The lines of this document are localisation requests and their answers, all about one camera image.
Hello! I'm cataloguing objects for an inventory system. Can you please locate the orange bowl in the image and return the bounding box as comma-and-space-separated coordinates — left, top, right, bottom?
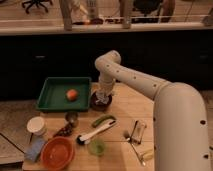
40, 137, 75, 171

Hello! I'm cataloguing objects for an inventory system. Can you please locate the white cup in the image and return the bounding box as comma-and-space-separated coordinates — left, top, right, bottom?
27, 116, 46, 136

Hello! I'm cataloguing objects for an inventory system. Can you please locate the dark grape bunch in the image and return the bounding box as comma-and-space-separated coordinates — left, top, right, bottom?
54, 124, 72, 137

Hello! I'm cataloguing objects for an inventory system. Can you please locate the green cucumber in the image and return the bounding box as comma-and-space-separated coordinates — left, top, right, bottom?
91, 115, 116, 128

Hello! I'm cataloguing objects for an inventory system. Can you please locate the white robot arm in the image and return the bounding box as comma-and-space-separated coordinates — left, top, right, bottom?
95, 50, 212, 171

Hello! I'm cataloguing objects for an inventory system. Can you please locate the metal fork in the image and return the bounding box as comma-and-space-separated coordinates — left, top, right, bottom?
123, 130, 146, 167

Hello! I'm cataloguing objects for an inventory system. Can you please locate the blue-grey towel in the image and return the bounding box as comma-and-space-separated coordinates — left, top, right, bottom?
96, 94, 111, 104

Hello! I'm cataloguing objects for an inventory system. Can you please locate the metal measuring cup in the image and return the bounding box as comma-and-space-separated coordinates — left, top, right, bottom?
65, 111, 78, 127

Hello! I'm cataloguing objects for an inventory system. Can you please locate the blue sponge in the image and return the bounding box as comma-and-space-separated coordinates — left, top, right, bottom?
25, 138, 46, 162

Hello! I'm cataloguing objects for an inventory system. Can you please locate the white-handled black brush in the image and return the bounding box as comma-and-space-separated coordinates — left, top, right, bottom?
76, 121, 116, 145

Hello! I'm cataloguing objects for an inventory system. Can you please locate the small green cup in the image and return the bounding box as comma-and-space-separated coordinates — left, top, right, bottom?
88, 139, 105, 156

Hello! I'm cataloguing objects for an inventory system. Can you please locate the black office chair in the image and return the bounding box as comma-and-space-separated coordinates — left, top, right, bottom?
21, 0, 53, 14

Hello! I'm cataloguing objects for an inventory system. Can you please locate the orange-red fruit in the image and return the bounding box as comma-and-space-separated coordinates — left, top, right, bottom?
66, 89, 78, 101

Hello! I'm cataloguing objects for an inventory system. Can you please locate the green plastic tray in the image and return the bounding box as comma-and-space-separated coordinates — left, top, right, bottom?
37, 77, 91, 112

